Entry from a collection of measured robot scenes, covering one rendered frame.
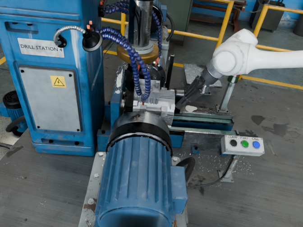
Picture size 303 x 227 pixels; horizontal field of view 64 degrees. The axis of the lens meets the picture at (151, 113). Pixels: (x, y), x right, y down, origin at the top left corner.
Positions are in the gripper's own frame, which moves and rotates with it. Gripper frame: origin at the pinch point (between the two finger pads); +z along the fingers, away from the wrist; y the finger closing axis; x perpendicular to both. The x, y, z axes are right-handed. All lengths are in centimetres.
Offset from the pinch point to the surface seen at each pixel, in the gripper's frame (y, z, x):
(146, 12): -2.1, -23.8, -37.1
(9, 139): -29, 114, -62
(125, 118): 18.6, 8.8, -23.9
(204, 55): -276, 55, 126
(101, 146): 7.7, 41.5, -19.6
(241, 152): 22.9, -6.9, 24.4
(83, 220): 61, 11, -31
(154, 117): 17.8, 2.3, -14.2
